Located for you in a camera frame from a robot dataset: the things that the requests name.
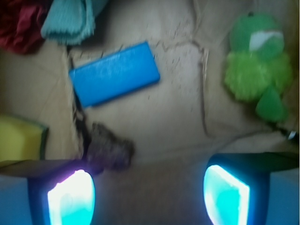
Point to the teal microfiber cloth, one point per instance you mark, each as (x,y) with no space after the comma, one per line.
(70,22)

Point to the brown grey rock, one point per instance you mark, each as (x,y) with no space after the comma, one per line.
(107,151)

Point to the blue rectangular block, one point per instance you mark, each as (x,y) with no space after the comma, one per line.
(115,75)

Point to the brown paper bag tray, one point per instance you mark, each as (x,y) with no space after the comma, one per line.
(188,114)

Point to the green plush turtle toy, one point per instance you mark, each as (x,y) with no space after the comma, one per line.
(258,68)

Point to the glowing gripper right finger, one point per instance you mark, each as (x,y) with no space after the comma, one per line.
(236,188)

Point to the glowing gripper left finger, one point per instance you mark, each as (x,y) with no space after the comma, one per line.
(61,192)

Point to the yellow sponge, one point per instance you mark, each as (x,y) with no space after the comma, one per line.
(22,139)

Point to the crumpled red paper ball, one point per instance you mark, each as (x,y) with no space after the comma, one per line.
(21,22)

